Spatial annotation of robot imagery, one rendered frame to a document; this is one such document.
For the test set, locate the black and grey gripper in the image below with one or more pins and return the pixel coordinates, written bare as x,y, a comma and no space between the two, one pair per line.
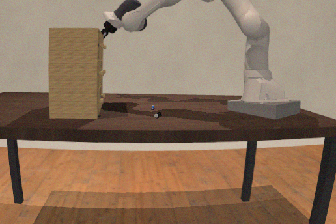
108,28

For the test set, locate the tan wooden chest of drawers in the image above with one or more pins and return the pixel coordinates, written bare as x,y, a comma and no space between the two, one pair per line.
73,56

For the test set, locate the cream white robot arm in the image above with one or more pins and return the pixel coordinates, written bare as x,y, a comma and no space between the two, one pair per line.
259,86

